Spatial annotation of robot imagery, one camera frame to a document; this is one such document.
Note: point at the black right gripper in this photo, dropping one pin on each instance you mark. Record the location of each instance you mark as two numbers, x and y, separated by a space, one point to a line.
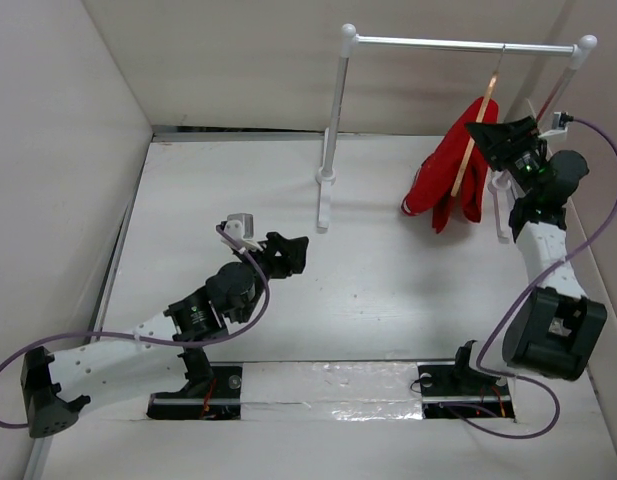
495 138

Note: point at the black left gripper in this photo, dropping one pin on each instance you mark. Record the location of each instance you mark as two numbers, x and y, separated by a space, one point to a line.
289 255

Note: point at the red trousers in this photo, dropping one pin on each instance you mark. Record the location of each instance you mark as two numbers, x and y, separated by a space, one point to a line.
432 186

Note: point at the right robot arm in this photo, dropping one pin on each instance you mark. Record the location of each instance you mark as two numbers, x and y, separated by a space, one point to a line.
555 329

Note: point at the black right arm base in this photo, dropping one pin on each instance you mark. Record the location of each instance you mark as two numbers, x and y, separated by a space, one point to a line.
451 389

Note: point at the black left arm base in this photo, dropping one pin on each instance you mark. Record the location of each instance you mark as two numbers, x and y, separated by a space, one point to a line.
212 392

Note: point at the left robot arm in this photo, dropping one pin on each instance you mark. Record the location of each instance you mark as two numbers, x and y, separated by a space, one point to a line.
164 354

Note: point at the white clothes rack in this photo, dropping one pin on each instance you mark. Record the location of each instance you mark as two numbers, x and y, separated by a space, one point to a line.
576 53

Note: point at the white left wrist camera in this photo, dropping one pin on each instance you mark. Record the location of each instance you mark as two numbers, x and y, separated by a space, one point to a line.
239 227

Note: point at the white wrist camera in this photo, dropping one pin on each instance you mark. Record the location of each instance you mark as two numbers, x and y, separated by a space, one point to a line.
239 227
559 126

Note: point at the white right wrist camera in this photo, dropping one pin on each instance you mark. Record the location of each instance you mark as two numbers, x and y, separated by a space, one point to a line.
559 126

